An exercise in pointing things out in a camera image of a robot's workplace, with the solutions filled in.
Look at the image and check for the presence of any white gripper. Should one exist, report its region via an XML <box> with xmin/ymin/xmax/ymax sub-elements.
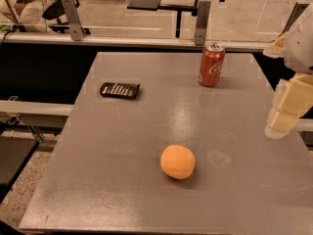
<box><xmin>263</xmin><ymin>4</ymin><xmax>313</xmax><ymax>139</ymax></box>

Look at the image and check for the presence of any black rxbar chocolate bar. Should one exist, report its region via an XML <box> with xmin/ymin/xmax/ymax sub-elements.
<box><xmin>100</xmin><ymin>82</ymin><xmax>140</xmax><ymax>100</ymax></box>

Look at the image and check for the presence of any red coke can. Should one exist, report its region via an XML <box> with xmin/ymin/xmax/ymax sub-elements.
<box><xmin>199</xmin><ymin>42</ymin><xmax>225</xmax><ymax>87</ymax></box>

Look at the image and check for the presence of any orange round fruit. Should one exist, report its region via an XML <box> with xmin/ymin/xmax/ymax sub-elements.
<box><xmin>160</xmin><ymin>145</ymin><xmax>196</xmax><ymax>180</ymax></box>

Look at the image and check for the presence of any grey side shelf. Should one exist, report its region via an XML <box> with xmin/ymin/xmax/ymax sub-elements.
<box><xmin>0</xmin><ymin>100</ymin><xmax>72</xmax><ymax>128</ymax></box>

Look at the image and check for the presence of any seated person in background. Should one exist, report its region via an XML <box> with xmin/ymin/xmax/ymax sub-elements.
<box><xmin>0</xmin><ymin>0</ymin><xmax>58</xmax><ymax>32</ymax></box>

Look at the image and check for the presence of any right metal rail bracket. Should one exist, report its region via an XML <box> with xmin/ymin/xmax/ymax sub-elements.
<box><xmin>283</xmin><ymin>2</ymin><xmax>310</xmax><ymax>33</ymax></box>

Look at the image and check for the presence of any metal rail bracket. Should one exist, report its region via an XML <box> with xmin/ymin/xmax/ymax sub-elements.
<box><xmin>283</xmin><ymin>2</ymin><xmax>310</xmax><ymax>33</ymax></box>
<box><xmin>61</xmin><ymin>0</ymin><xmax>84</xmax><ymax>41</ymax></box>
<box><xmin>195</xmin><ymin>1</ymin><xmax>211</xmax><ymax>46</ymax></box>

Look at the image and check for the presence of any middle metal rail bracket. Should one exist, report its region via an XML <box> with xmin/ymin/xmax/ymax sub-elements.
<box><xmin>195</xmin><ymin>1</ymin><xmax>211</xmax><ymax>46</ymax></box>

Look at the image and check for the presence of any metal horizontal rail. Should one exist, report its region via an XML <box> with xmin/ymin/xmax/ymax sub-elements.
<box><xmin>0</xmin><ymin>31</ymin><xmax>272</xmax><ymax>52</ymax></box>

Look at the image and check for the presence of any left metal rail bracket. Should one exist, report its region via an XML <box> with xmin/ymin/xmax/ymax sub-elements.
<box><xmin>61</xmin><ymin>0</ymin><xmax>84</xmax><ymax>41</ymax></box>

